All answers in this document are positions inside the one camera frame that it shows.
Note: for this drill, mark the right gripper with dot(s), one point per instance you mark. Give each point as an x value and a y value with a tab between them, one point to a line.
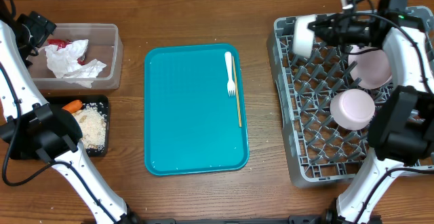
338	24

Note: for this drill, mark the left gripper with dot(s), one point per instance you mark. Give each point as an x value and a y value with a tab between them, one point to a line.
41	27

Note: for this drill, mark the white bowl with peanuts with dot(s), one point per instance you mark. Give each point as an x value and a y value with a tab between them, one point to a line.
303	38

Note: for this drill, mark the red snack wrapper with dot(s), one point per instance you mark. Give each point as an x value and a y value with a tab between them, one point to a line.
74	49

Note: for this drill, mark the white napkin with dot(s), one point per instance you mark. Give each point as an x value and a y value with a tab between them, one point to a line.
65	67

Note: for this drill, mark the large white plate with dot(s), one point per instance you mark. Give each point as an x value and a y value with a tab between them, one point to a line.
372	68

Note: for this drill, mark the orange carrot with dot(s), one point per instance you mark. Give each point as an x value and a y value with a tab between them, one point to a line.
73	106

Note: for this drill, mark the pink bowl with food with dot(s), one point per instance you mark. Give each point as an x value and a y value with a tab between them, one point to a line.
352	109

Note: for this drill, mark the wooden chopstick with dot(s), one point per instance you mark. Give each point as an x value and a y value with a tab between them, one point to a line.
237	93

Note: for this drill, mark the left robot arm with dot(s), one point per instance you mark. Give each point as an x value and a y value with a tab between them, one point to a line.
20	97

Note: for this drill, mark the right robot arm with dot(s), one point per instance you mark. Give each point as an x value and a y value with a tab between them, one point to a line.
401	133

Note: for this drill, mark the grey dishwasher rack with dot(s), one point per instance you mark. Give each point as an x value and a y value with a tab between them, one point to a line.
318	150

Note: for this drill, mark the black plastic tray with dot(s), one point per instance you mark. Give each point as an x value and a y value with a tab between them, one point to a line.
38	143

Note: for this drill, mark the pile of rice and peanuts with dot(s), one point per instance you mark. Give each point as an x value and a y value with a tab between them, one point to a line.
93	126

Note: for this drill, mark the white plastic fork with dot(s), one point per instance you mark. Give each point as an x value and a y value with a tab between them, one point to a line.
229	69

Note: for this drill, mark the teal serving tray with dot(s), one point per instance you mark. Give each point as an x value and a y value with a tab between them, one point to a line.
190	121

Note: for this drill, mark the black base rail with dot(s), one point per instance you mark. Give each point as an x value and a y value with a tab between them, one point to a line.
294	219

